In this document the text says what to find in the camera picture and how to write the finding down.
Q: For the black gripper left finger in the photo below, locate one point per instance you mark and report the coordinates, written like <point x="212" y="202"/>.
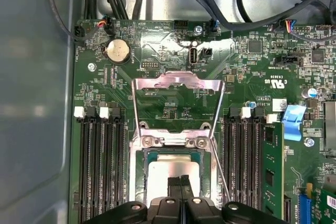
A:
<point x="165" y="213"/>

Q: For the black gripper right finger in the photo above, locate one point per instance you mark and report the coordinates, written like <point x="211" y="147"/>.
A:
<point x="202" y="213"/>

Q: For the CPU with silver top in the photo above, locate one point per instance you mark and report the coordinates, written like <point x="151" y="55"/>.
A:
<point x="160" y="179"/>

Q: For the metal socket cover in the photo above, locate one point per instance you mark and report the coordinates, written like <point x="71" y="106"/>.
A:
<point x="178" y="81"/>

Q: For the metal locking lever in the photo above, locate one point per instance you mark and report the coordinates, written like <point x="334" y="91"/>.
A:
<point x="222" y="174"/>

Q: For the CPU socket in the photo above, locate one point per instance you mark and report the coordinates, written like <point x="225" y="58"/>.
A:
<point x="137" y="171"/>

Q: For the blue expansion slot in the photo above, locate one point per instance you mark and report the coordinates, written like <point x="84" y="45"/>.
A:
<point x="306" y="212"/>

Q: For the green RAM stick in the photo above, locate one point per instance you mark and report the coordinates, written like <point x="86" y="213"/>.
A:
<point x="273" y="155"/>

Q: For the silver motherboard screw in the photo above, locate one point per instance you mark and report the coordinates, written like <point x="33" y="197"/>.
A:
<point x="309" y="142"/>
<point x="91" y="66"/>
<point x="197" y="29"/>

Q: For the blue pull tab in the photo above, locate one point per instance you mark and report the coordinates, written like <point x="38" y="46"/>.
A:
<point x="294" y="123"/>

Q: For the silver heatsink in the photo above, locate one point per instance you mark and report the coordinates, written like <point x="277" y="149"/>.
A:
<point x="330" y="129"/>

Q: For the internal USB port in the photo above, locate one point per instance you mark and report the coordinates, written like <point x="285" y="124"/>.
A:
<point x="193" y="56"/>

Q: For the green motherboard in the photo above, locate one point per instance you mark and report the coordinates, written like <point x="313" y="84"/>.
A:
<point x="262" y="58"/>

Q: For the round coin battery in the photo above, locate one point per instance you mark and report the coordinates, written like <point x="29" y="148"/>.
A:
<point x="118" y="51"/>

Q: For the black PC case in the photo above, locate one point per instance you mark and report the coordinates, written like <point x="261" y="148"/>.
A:
<point x="31" y="103"/>

